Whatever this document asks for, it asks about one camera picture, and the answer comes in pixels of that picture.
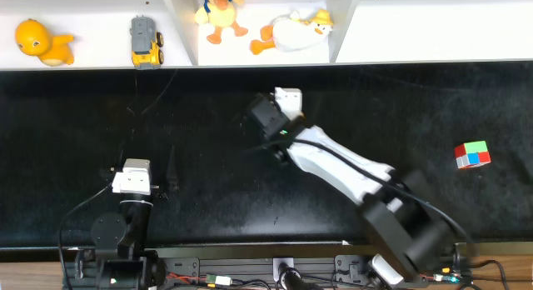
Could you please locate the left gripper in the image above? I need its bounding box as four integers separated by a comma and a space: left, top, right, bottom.
149, 143, 181, 200

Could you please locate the grey and yellow toy truck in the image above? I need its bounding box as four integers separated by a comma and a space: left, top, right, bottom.
129, 15, 166, 71

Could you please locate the yellow rubber duck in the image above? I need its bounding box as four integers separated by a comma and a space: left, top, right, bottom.
14, 17, 77, 68

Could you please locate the yellow plush duck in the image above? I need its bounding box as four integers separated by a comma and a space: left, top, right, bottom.
194, 0, 250, 46

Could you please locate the white plush goose with hat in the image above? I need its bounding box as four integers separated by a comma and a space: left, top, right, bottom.
249, 8, 335, 56

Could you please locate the white shelf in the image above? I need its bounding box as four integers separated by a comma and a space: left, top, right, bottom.
0, 0, 533, 71

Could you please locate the many-coloured puzzle cube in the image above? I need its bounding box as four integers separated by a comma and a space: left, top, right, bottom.
453, 139, 492, 170

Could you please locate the black cable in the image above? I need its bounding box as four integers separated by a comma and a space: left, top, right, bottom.
57, 182, 116, 285
253, 138, 475, 253

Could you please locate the mounting rail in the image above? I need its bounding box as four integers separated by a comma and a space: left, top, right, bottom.
62, 241, 508, 290

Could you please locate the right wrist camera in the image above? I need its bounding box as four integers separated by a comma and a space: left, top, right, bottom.
273, 87, 305, 122

